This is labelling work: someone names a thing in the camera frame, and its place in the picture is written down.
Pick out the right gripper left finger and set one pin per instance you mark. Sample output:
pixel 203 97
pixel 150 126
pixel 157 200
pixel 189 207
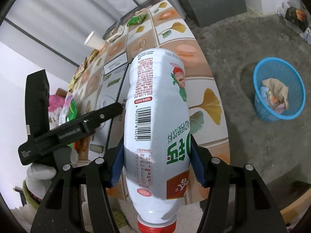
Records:
pixel 61 208

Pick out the white bottle red cap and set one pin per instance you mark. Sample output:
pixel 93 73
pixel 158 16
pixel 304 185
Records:
pixel 157 139

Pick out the pink plastic bag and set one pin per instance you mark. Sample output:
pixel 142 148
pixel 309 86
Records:
pixel 55 101

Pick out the blue plastic waste basket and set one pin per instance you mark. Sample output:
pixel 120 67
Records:
pixel 276 81

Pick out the pink bubble wrap bag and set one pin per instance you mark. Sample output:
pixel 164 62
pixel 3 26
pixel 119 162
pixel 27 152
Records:
pixel 280 108

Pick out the green snack packet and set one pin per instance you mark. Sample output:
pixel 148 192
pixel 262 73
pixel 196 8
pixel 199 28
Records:
pixel 137 20

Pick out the white paper cup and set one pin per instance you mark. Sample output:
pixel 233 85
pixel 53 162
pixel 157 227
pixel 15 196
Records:
pixel 94 41

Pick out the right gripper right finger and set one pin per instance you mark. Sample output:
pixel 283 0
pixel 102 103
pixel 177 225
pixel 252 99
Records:
pixel 255 207

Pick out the black white flat box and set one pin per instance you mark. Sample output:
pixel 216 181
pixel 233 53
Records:
pixel 110 105

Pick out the patterned tablecloth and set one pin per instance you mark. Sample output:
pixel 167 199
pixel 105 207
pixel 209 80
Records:
pixel 164 28

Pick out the dark printed bag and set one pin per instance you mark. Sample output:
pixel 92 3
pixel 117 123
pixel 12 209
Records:
pixel 297 17

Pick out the grey curtain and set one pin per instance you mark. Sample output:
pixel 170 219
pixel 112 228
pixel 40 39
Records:
pixel 63 25

